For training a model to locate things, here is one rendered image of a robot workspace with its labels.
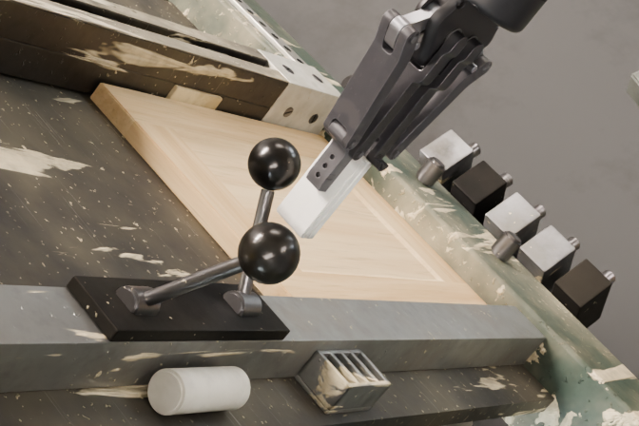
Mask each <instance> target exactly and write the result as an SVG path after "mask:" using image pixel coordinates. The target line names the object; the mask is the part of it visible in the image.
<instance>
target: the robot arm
mask: <svg viewBox="0 0 639 426"><path fill-rule="evenodd" d="M546 2H547V0H420V1H419V2H418V4H417V5H416V9H415V11H413V12H411V13H408V14H405V15H400V14H399V13H398V12H397V11H396V10H395V9H389V10H387V11H386V12H385V13H384V14H383V15H382V17H381V20H380V23H379V26H378V31H377V34H376V37H375V39H374V41H373V42H372V44H371V46H370V47H369V48H368V50H367V51H366V53H365V55H364V56H363V58H362V60H361V61H360V63H359V65H358V67H357V68H356V70H355V72H354V73H353V75H352V77H351V78H350V80H349V82H348V83H347V85H346V87H345V88H344V90H343V92H342V93H341V94H340V96H339V98H338V100H337V101H336V103H335V105H334V106H333V108H332V109H331V111H330V113H329V114H328V116H327V118H326V119H325V121H324V123H323V126H324V130H325V131H326V132H327V133H328V134H329V135H330V136H331V137H332V138H333V139H332V140H331V141H330V143H329V144H328V145H327V146H326V148H325V149H324V150H323V151H322V152H321V154H320V155H319V156H318V158H317V159H316V160H315V161H314V162H313V163H312V165H311V166H310V167H309V168H308V170H307V171H306V172H305V173H304V175H303V176H302V177H301V178H300V180H299V181H298V182H297V184H296V185H295V186H294V187H293V189H292V190H291V191H290V192H289V194H288V195H287V196H286V197H285V199H284V200H283V201H282V203H281V204H280V205H279V207H278V208H277V212H278V213H279V214H280V215H281V217H282V218H283V219H284V220H285V221H286V222H287V223H288V224H289V225H290V226H291V228H292V229H293V230H294V231H295V232H296V233H297V234H298V235H299V236H300V237H301V238H306V239H313V238H314V236H315V235H316V234H317V233H318V232H319V230H320V229H321V228H322V226H323V225H324V224H325V223H326V221H327V220H328V219H329V218H330V217H331V215H332V214H333V213H334V212H335V210H336V209H337V208H338V207H339V205H340V204H341V203H342V201H343V200H344V199H345V198H346V197H347V195H348V194H349V193H350V192H351V190H352V189H353V188H354V187H355V185H356V184H357V183H358V182H359V180H360V179H361V178H362V177H363V175H364V174H365V173H366V172H367V170H368V169H369V168H370V167H371V164H372V165H373V166H374V167H375V168H376V169H377V170H378V171H383V170H385V169H386V168H387V167H388V165H387V164H386V163H385V162H384V161H383V160H382V158H383V157H384V156H386V157H387V158H388V159H389V160H394V159H395V158H396V157H397V156H398V155H399V154H400V153H401V152H402V151H403V150H404V149H405V148H406V147H407V146H408V145H409V144H410V143H411V142H412V141H413V140H414V139H415V138H416V137H417V136H418V135H419V134H420V133H421V132H422V131H423V130H424V129H425V128H426V127H427V126H428V125H429V124H430V123H431V122H432V121H433V120H434V119H435V118H436V117H437V116H438V115H439V114H440V113H441V112H442V111H443V110H444V109H445V108H446V107H447V106H448V105H449V104H450V103H451V102H452V101H453V100H454V99H455V98H456V97H457V96H458V95H459V94H460V93H461V92H462V91H463V90H464V89H465V88H466V87H467V86H469V85H470V84H471V83H473V82H474V81H475V80H477V79H478V78H479V77H481V76H482V75H484V74H485V73H486V72H487V71H488V70H489V69H490V68H491V66H492V62H491V61H490V60H489V59H488V58H487V57H486V56H484V55H483V49H484V48H485V47H487V46H488V45H489V44H490V43H491V41H492V40H493V38H494V35H495V33H496V31H497V30H498V27H501V28H503V29H505V30H507V31H510V32H514V33H516V32H520V31H522V30H523V29H524V28H525V27H526V26H527V25H528V24H529V23H530V21H531V20H532V19H533V18H534V16H535V15H536V14H537V13H538V11H539V10H540V9H541V8H542V6H543V5H544V4H545V3H546Z"/></svg>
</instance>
